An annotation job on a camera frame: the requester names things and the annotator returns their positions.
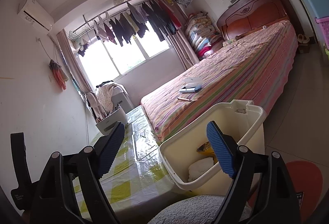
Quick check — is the yellow snack wrapper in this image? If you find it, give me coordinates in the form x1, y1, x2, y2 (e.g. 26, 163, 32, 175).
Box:
196, 142, 216, 158

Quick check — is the white tissue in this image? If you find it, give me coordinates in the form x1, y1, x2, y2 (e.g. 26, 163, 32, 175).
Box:
188, 157, 218, 182

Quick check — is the cream plastic trash bin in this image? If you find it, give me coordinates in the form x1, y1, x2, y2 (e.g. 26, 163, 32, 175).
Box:
160, 100, 266, 195

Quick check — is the white tissue box organizer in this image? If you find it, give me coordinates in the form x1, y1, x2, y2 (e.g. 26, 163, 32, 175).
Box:
96, 105, 128, 135

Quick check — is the green checkered plastic tablecloth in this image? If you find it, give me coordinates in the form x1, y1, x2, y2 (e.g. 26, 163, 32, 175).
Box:
71, 105, 196, 222

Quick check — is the white machine with draped clothes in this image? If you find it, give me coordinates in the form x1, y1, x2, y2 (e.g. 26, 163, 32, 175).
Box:
85, 80, 134, 123

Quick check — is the yellow pencil on bed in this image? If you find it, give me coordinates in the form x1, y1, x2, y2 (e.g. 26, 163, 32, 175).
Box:
177, 97, 193, 102

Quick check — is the grey notebook on bed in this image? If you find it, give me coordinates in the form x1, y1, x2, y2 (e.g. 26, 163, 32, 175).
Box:
179, 78, 203, 93

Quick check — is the red round stool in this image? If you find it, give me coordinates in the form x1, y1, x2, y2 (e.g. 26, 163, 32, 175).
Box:
248, 160, 323, 223

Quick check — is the striped colourful bed sheet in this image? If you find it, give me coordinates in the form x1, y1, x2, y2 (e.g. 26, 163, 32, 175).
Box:
141, 20, 298, 143

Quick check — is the pink window curtain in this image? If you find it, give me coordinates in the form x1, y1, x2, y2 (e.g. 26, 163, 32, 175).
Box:
172, 29, 200, 70

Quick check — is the stack of folded blankets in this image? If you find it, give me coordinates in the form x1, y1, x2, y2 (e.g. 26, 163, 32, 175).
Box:
185, 11, 224, 60

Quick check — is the hanging clothes row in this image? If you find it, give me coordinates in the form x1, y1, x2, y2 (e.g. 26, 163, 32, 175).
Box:
85, 0, 193, 46

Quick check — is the wooden bed headboard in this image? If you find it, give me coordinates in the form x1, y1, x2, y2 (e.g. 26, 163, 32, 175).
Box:
216, 0, 304, 40

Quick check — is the pink plastic basket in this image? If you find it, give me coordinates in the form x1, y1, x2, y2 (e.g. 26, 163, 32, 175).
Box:
315, 16, 329, 50

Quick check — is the orange cloth on wall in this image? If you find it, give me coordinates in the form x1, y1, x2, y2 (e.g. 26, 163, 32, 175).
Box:
49, 59, 69, 90

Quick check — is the white wall air conditioner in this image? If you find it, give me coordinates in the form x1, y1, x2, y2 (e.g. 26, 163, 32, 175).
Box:
17, 0, 54, 35

